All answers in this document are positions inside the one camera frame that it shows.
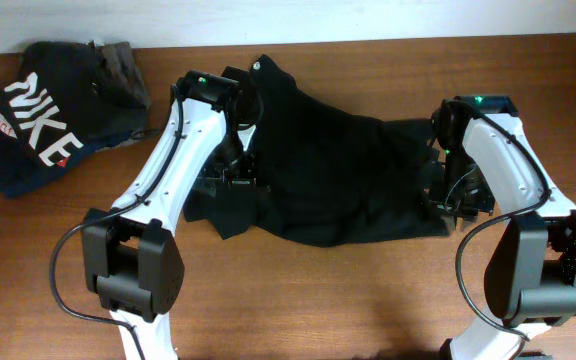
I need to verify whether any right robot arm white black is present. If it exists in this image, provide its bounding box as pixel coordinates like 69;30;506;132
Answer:
428;95;576;360

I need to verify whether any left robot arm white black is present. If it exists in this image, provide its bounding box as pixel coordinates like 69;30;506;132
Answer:
81;67;263;359

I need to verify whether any black Nike shirt folded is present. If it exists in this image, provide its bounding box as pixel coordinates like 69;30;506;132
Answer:
0;41;144;150

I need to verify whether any navy folded garment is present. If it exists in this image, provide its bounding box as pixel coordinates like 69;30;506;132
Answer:
0;131;132;199

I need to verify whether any black t-shirt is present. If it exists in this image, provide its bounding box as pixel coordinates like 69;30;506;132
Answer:
183;55;451;247

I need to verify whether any grey folded garment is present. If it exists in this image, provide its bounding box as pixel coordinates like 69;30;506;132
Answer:
87;41;151;147

